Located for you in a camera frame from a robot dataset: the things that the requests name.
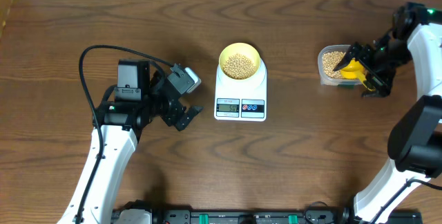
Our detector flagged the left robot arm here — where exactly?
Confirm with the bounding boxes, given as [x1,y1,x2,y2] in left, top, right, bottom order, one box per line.
[59,59,202,223]

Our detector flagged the yellow plastic bowl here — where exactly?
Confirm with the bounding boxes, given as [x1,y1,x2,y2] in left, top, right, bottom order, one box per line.
[219,43,261,77]

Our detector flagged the white digital kitchen scale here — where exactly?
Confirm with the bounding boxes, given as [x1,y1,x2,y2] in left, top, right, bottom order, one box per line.
[213,59,267,122]

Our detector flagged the soybeans in yellow bowl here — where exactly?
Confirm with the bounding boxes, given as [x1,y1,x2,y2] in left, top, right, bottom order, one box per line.
[222,53,256,80]

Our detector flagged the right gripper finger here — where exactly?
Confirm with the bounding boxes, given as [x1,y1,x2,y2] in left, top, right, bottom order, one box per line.
[361,72,392,97]
[333,42,363,71]

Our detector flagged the yellow measuring scoop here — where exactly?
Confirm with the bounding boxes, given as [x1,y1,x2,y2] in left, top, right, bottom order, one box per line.
[340,59,375,91]

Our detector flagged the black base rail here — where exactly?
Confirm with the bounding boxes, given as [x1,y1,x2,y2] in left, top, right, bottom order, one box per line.
[112,200,424,224]

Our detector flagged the right black cable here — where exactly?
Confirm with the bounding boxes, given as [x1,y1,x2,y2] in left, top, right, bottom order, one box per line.
[369,178,442,224]

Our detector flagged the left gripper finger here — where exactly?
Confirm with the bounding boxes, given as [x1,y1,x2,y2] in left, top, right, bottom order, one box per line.
[185,106,204,119]
[174,115,193,131]

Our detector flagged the left black cable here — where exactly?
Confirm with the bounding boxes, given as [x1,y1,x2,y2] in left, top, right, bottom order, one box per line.
[73,44,175,224]

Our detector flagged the pile of soybeans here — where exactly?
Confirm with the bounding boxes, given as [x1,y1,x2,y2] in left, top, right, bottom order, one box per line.
[322,51,345,79]

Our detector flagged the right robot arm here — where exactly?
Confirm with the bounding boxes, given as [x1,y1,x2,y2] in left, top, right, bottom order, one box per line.
[335,2,441,223]

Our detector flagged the black cable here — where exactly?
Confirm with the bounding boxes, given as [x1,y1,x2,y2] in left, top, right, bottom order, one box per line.
[73,44,175,224]
[369,178,442,224]

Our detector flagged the clear plastic container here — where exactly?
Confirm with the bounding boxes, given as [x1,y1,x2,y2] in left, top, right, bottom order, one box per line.
[318,44,362,86]

